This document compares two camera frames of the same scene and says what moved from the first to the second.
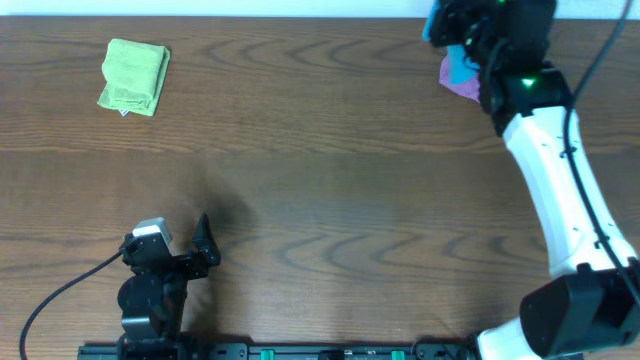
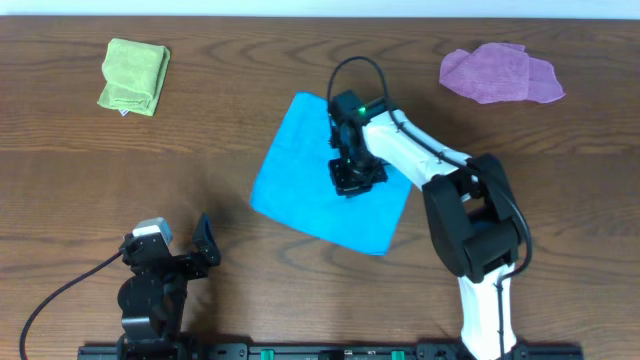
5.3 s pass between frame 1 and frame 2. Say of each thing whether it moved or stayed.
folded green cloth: stayed
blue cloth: moved
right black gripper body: moved
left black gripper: stayed
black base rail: stayed
